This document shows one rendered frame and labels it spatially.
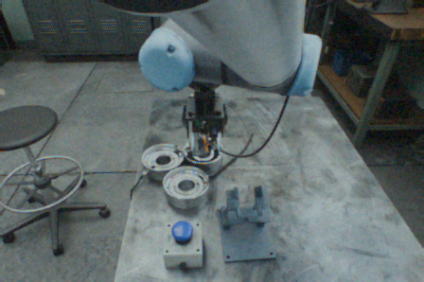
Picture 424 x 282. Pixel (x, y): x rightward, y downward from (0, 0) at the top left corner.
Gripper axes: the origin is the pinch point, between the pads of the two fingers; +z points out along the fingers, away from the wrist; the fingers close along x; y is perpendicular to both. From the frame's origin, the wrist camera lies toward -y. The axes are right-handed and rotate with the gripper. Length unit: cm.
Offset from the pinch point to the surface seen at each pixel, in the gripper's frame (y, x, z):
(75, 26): -258, -130, 83
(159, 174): 3.8, -11.1, 6.4
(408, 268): 27.7, 37.6, 6.4
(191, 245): 24.1, -2.9, 2.0
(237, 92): -63, 15, 31
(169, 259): 26.1, -6.9, 3.3
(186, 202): 12.7, -4.3, 5.3
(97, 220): -38, -59, 95
